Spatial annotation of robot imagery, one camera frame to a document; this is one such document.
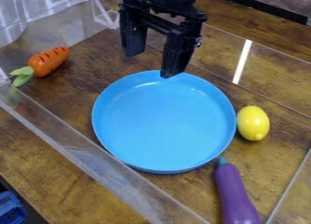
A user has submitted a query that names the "blue round plate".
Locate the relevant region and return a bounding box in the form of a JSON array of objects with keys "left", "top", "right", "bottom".
[{"left": 91, "top": 70, "right": 237, "bottom": 174}]

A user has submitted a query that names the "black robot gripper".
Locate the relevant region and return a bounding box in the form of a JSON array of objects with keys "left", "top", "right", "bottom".
[{"left": 119, "top": 0, "right": 209, "bottom": 78}]

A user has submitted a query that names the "yellow toy lemon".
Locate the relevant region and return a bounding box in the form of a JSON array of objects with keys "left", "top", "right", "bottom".
[{"left": 237, "top": 106, "right": 270, "bottom": 141}]

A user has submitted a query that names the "white mesh curtain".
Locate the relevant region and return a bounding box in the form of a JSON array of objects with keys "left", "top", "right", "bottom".
[{"left": 0, "top": 0, "right": 90, "bottom": 47}]

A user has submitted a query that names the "orange toy carrot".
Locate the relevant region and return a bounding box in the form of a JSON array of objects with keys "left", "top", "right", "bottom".
[{"left": 10, "top": 46, "right": 71, "bottom": 87}]

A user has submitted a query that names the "blue box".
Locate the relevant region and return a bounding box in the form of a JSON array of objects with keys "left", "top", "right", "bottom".
[{"left": 0, "top": 191, "right": 28, "bottom": 224}]

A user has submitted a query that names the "clear acrylic corner bracket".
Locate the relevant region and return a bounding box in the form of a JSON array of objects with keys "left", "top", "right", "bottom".
[{"left": 90, "top": 0, "right": 119, "bottom": 30}]

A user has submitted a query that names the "purple toy eggplant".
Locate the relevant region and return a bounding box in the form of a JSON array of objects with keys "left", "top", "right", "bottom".
[{"left": 215, "top": 157, "right": 263, "bottom": 224}]

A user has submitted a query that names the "clear acrylic front wall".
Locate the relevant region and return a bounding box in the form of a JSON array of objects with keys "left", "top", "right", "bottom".
[{"left": 0, "top": 69, "right": 210, "bottom": 224}]

